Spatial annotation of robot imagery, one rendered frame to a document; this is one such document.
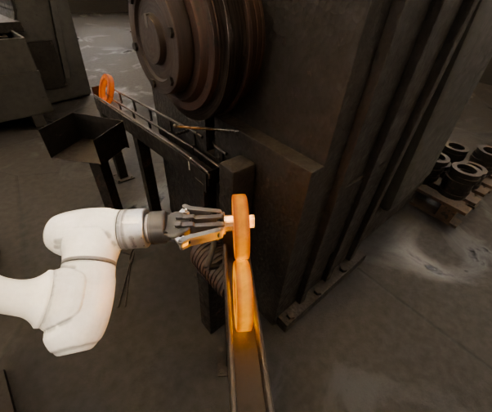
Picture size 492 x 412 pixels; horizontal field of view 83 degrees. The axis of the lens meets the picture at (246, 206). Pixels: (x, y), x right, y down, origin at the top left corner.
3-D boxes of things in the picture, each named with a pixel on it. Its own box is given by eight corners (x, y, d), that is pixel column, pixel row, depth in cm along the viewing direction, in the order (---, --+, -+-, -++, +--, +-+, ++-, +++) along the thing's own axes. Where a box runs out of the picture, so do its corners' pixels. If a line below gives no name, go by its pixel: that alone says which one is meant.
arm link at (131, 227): (124, 258, 61) (152, 256, 62) (112, 229, 55) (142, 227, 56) (133, 229, 68) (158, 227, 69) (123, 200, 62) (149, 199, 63)
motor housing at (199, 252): (216, 303, 138) (216, 227, 103) (245, 338, 126) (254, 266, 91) (194, 319, 131) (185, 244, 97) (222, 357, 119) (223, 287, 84)
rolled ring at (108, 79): (108, 69, 165) (114, 70, 168) (98, 78, 178) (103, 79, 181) (109, 100, 166) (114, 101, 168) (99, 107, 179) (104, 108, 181)
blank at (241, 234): (244, 181, 67) (230, 181, 67) (251, 221, 54) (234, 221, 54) (244, 230, 76) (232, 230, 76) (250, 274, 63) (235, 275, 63)
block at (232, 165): (239, 205, 110) (243, 152, 95) (252, 216, 106) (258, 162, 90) (218, 216, 105) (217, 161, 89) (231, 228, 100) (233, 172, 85)
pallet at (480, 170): (319, 154, 259) (332, 108, 231) (369, 133, 300) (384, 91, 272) (454, 229, 191) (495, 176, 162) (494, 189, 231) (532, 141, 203)
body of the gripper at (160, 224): (155, 226, 68) (194, 223, 69) (149, 253, 62) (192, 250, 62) (149, 203, 63) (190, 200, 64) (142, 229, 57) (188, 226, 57)
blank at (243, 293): (245, 251, 69) (232, 251, 69) (253, 274, 54) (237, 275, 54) (245, 309, 71) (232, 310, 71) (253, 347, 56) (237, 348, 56)
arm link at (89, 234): (133, 218, 69) (127, 270, 63) (68, 221, 68) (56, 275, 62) (117, 197, 59) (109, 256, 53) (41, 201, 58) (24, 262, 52)
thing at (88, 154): (112, 221, 177) (73, 111, 130) (149, 230, 173) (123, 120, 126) (91, 244, 162) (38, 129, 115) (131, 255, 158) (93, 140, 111)
